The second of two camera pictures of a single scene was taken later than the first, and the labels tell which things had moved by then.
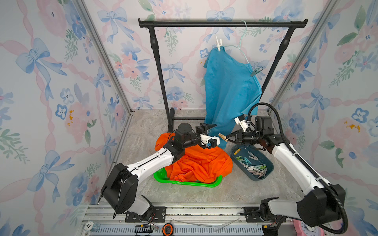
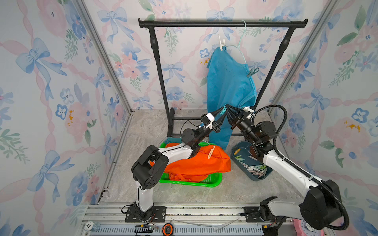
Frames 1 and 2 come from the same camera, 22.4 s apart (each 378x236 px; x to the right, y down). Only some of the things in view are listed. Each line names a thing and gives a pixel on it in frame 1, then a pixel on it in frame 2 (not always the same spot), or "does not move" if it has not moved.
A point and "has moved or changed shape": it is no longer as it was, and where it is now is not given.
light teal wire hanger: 240,40 does not move
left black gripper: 203,128 to 217,126
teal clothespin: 257,71 has moved or changed shape
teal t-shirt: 232,87 does not move
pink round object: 302,229 does not move
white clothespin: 219,44 has moved or changed shape
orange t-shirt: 199,164 has moved or changed shape
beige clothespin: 223,137 to 211,152
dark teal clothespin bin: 252,162 does not move
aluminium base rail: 190,219 does not move
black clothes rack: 153,23 does not move
